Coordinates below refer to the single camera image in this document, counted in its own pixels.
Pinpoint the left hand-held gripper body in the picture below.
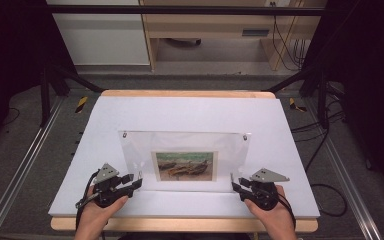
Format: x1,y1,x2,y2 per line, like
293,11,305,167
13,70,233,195
75,162,135,209

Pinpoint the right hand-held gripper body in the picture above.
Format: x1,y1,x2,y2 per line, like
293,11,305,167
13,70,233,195
241,167,291,211

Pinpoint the clear acrylic photo frame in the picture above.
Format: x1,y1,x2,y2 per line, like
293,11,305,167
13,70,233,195
117,130,252,194

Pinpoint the person's right hand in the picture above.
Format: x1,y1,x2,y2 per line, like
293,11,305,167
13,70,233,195
244,184,298,240

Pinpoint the person's left hand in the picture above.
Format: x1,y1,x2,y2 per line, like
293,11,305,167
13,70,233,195
74,195,130,240

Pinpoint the landscape photo print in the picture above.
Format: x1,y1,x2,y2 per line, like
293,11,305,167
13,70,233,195
151,151,219,183

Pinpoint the white foam board mat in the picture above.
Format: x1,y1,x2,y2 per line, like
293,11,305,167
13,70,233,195
47,95,321,220

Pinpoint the black metal stand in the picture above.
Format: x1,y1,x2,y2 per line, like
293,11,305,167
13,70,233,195
39,62,105,128
265,63,332,130

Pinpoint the white cabinet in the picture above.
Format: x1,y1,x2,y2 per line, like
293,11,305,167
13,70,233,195
47,0,151,66

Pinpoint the light wooden desk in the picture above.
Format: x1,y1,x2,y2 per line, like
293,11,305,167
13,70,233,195
139,0,328,72

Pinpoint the black curtain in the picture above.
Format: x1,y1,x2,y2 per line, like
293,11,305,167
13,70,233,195
302,0,384,196
0,0,78,153

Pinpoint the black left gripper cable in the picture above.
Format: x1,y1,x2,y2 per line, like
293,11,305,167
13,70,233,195
75,171,101,232

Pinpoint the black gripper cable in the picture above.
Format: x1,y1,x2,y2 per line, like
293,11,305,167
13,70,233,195
75,171,101,232
277,192,297,231

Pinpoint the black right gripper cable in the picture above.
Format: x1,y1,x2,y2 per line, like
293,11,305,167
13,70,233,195
277,192,297,231

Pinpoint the long black floor cable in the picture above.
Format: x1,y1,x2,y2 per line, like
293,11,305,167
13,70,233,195
304,99,331,174

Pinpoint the looped black floor cable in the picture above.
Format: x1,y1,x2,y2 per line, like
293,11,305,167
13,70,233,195
309,182,348,218

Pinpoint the aluminium floor rail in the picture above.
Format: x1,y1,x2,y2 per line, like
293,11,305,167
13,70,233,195
303,99,384,240
0,96,65,240

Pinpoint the thin black floor cable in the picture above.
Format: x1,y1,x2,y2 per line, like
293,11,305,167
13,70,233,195
0,106,21,127

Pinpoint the black hanging wall cable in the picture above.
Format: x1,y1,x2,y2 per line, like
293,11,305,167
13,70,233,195
271,1,302,72

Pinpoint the grey drawer handle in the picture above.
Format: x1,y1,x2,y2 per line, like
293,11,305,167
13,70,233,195
241,28,271,37

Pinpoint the black horizontal frame bar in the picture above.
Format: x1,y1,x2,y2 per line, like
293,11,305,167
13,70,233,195
46,4,328,17

